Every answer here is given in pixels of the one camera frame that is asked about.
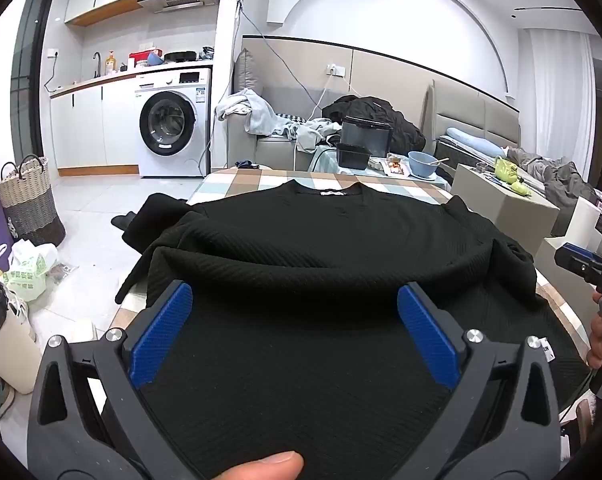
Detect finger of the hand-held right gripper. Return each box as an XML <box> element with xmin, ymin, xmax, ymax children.
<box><xmin>554</xmin><ymin>242</ymin><xmax>602</xmax><ymax>282</ymax></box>

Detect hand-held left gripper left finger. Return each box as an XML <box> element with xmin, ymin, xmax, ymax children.
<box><xmin>26</xmin><ymin>280</ymin><xmax>194</xmax><ymax>480</ymax></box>

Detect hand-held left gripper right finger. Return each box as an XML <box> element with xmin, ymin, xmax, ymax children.
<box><xmin>397</xmin><ymin>282</ymin><xmax>562</xmax><ymax>480</ymax></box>

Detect black knit sweater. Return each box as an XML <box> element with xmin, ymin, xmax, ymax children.
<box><xmin>115</xmin><ymin>182</ymin><xmax>589</xmax><ymax>480</ymax></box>

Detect pale grey clothes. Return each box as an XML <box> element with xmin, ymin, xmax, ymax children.
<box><xmin>280</xmin><ymin>117</ymin><xmax>343</xmax><ymax>153</ymax></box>

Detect light blue clothes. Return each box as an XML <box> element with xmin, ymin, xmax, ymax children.
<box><xmin>215</xmin><ymin>88</ymin><xmax>279</xmax><ymax>137</ymax></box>

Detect person's right hand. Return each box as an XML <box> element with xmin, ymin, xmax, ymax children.
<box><xmin>586</xmin><ymin>290</ymin><xmax>602</xmax><ymax>370</ymax></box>

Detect person's left hand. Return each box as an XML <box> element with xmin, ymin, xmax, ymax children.
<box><xmin>220</xmin><ymin>451</ymin><xmax>305</xmax><ymax>480</ymax></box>

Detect pale square stool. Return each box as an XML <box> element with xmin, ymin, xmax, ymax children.
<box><xmin>535</xmin><ymin>195</ymin><xmax>602</xmax><ymax>281</ymax></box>

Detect grey blanket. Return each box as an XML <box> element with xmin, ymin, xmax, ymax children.
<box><xmin>506</xmin><ymin>146</ymin><xmax>596</xmax><ymax>236</ymax></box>

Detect grey ottoman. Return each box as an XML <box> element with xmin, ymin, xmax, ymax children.
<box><xmin>451</xmin><ymin>162</ymin><xmax>560</xmax><ymax>256</ymax></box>

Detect white green plastic bag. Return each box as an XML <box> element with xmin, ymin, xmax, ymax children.
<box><xmin>4</xmin><ymin>240</ymin><xmax>59</xmax><ymax>303</ymax></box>

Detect light blue towel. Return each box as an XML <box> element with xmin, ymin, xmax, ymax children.
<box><xmin>446</xmin><ymin>127</ymin><xmax>506</xmax><ymax>158</ymax></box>

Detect cream trash bin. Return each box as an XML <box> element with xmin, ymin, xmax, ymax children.
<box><xmin>0</xmin><ymin>265</ymin><xmax>41</xmax><ymax>396</ymax></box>

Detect sneaker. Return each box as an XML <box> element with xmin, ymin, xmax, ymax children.
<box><xmin>0</xmin><ymin>375</ymin><xmax>17</xmax><ymax>421</ymax></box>

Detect blue bowl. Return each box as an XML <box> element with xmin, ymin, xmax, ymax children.
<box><xmin>407</xmin><ymin>151</ymin><xmax>439</xmax><ymax>179</ymax></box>

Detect white washing machine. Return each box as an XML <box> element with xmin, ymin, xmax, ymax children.
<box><xmin>135</xmin><ymin>67</ymin><xmax>213</xmax><ymax>178</ymax></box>

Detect snack wrappers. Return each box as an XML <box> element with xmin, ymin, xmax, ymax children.
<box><xmin>376</xmin><ymin>155</ymin><xmax>412</xmax><ymax>177</ymax></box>

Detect woven laundry basket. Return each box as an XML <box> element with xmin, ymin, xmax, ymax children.
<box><xmin>0</xmin><ymin>154</ymin><xmax>66</xmax><ymax>247</ymax></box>

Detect checked tablecloth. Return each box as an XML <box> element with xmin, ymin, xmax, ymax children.
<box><xmin>108</xmin><ymin>166</ymin><xmax>589</xmax><ymax>411</ymax></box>

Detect small black plastic container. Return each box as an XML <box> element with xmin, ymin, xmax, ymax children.
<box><xmin>335</xmin><ymin>143</ymin><xmax>373</xmax><ymax>171</ymax></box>

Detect black jacket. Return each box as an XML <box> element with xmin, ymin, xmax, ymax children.
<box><xmin>322</xmin><ymin>95</ymin><xmax>427</xmax><ymax>153</ymax></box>

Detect grey sofa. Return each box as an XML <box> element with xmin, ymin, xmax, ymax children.
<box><xmin>226</xmin><ymin>47</ymin><xmax>343</xmax><ymax>171</ymax></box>

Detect large black plastic container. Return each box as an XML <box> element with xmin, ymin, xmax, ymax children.
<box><xmin>341</xmin><ymin>116</ymin><xmax>394</xmax><ymax>158</ymax></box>

